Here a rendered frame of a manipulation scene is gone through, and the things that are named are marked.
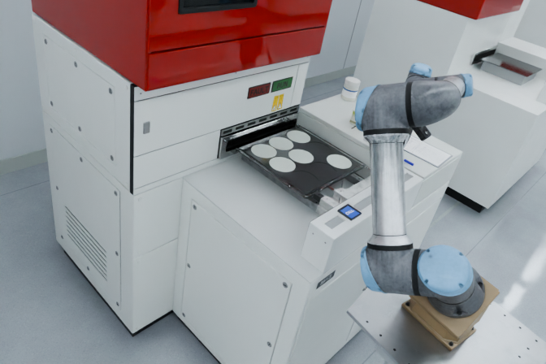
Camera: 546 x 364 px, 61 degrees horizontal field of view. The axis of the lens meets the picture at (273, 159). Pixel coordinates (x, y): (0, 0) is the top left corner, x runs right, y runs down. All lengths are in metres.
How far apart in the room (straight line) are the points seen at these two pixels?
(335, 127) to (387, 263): 0.86
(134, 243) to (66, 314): 0.69
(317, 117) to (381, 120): 0.82
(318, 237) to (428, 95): 0.52
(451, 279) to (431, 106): 0.41
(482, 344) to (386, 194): 0.53
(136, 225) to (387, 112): 0.97
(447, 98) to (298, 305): 0.76
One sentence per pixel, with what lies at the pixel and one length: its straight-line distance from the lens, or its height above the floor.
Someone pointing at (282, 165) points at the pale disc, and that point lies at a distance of 1.72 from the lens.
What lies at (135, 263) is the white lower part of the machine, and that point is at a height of 0.49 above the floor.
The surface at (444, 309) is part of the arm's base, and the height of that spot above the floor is 0.93.
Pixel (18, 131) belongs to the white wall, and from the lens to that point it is 3.12.
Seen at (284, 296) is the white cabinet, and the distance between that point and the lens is 1.53.
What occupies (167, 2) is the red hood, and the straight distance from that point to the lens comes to 1.32.
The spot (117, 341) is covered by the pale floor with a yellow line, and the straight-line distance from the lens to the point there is 2.25.
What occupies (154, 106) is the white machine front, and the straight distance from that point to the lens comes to 1.48.
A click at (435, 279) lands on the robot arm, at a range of 1.18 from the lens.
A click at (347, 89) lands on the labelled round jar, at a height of 1.02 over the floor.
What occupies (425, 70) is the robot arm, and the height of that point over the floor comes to 1.33.
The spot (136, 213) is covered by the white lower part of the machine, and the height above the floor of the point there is 0.74.
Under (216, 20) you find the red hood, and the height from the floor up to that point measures 1.41.
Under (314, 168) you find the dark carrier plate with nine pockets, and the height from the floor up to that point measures 0.90.
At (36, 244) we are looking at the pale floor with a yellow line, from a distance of 2.70.
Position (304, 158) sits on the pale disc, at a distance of 1.79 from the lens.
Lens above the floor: 1.83
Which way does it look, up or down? 32 degrees down
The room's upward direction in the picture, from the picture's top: 11 degrees clockwise
